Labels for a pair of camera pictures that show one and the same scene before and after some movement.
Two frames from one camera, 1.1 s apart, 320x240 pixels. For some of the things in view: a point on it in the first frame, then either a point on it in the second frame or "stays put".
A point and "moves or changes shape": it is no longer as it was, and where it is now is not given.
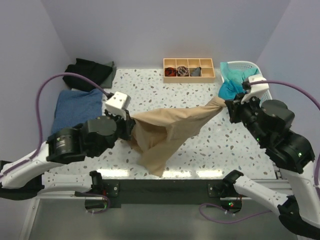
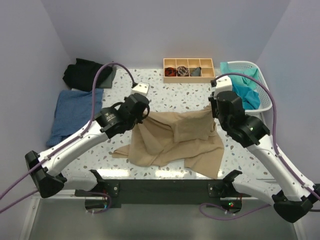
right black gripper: x=234 y=105 -> x=213 y=103
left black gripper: x=128 y=124 -> x=140 y=120
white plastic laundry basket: x=243 y=65 stays put
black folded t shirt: x=97 y=73 stays put
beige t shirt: x=161 y=134 moves or changes shape
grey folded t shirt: x=108 y=82 stays put
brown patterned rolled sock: x=182 y=71 stays put
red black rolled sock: x=169 y=71 stays put
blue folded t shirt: x=75 y=107 stays put
